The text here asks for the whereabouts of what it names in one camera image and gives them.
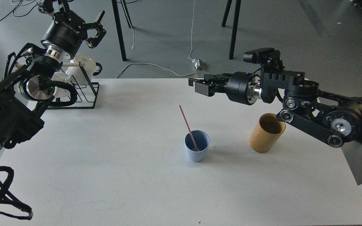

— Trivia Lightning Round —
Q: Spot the white mug upper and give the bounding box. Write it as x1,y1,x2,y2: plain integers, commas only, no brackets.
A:
65,53,102,86

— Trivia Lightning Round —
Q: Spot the bamboo cylinder holder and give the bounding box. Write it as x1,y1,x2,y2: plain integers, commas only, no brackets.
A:
249,113,286,153

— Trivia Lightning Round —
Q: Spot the white mug lower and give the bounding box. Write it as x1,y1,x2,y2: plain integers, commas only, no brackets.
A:
51,73,73,98

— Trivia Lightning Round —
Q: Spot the black table leg left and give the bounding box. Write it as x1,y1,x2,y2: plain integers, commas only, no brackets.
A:
112,0,133,62

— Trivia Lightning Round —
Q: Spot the white mug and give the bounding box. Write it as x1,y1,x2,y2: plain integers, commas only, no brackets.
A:
65,53,102,86
51,73,73,98

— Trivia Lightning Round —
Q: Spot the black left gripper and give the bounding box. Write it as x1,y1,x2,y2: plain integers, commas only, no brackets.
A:
38,0,107,60

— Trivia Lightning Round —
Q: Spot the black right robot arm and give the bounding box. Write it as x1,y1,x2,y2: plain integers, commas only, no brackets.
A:
189,70,362,148

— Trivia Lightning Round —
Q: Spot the blue plastic cup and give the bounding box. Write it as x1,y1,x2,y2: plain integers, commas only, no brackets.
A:
184,130,210,163

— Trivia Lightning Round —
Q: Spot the black table leg right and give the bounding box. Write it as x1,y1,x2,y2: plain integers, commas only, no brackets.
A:
221,0,242,60

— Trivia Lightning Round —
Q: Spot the black wire cup rack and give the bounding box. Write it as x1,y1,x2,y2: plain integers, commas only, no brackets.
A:
16,62,100,110

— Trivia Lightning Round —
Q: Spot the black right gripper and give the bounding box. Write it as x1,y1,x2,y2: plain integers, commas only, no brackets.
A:
188,72,261,105

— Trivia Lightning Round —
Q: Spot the black table leg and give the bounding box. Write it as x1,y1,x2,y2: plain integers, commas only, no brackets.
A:
112,0,133,62
221,0,242,60

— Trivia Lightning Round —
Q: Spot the white floor cable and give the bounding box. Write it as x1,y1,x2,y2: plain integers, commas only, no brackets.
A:
116,0,197,78

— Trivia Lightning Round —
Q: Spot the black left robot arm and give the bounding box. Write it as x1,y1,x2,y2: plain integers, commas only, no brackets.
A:
0,0,106,220

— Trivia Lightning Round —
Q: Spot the floor power socket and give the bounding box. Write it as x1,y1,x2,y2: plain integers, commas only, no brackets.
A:
191,58,208,71

